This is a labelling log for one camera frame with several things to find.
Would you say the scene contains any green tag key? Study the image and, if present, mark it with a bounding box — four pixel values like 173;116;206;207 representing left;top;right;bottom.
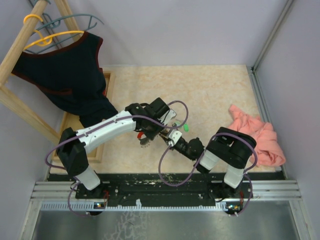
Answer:
172;121;182;128
183;124;190;132

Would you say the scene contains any metal key organizer red strap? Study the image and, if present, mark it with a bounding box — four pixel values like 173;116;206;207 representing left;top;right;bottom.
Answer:
136;131;161;149

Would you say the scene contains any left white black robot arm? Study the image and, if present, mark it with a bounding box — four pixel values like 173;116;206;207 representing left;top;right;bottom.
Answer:
56;97;177;199

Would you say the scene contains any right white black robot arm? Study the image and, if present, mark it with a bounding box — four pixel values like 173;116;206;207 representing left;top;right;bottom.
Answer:
173;127;258;201

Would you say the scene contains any pink cloth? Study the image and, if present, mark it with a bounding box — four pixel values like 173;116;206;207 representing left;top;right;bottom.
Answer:
228;104;286;167

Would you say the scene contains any dark navy vest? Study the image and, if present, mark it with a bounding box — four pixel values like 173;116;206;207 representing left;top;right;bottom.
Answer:
12;32;118;128

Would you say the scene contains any yellow plastic hanger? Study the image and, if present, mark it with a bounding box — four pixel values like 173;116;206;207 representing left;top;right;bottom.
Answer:
23;14;84;51

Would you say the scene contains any teal plastic hanger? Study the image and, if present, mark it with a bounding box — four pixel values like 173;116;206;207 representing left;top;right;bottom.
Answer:
28;13;105;54

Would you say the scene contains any wooden clothes rack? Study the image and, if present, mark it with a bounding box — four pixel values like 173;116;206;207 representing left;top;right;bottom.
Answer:
0;0;83;148

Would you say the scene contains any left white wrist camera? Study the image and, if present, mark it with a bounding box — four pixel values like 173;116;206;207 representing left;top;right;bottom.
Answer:
161;109;177;125

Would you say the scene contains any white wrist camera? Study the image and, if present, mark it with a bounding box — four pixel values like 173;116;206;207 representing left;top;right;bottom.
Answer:
161;109;177;125
167;129;182;147

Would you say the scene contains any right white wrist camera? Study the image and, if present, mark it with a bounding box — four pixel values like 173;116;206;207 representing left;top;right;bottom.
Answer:
167;129;182;147

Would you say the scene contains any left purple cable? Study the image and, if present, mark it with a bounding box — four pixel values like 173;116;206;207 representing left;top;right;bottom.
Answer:
44;100;189;218

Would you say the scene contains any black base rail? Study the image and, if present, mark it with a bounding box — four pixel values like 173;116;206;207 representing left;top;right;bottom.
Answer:
47;172;286;208

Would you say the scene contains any aluminium frame post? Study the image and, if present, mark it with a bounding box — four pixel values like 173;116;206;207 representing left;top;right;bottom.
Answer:
251;0;296;73

